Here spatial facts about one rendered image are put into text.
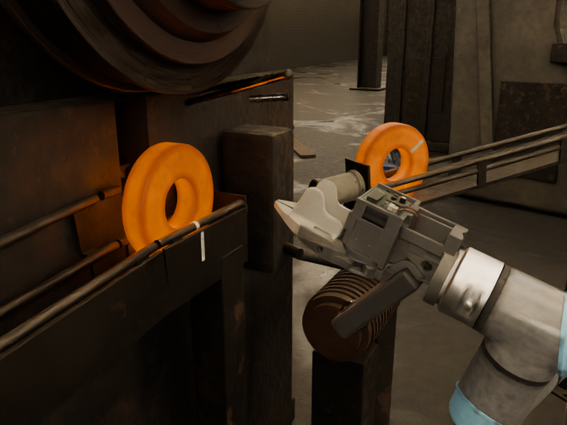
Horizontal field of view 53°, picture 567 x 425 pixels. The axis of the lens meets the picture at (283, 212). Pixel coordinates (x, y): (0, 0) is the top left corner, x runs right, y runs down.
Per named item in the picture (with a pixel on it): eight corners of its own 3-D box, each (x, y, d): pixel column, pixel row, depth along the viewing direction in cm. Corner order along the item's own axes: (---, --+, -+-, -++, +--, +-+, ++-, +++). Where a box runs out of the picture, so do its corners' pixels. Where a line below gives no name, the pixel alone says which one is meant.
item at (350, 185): (309, 207, 108) (306, 176, 106) (348, 196, 112) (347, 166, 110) (326, 215, 103) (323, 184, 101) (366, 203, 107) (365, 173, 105)
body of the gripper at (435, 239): (374, 179, 66) (474, 224, 62) (349, 242, 69) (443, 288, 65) (350, 196, 59) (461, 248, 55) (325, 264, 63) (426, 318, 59)
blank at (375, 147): (377, 216, 115) (388, 220, 112) (340, 159, 107) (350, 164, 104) (429, 164, 118) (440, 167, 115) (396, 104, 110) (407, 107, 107)
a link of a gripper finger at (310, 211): (287, 167, 66) (358, 201, 63) (272, 211, 69) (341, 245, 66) (274, 173, 63) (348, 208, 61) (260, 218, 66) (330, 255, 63)
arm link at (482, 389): (534, 421, 68) (580, 353, 63) (489, 466, 60) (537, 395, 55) (477, 376, 72) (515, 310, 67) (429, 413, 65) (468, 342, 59)
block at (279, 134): (220, 266, 100) (215, 129, 93) (244, 250, 107) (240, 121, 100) (274, 277, 95) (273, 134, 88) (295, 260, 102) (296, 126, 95)
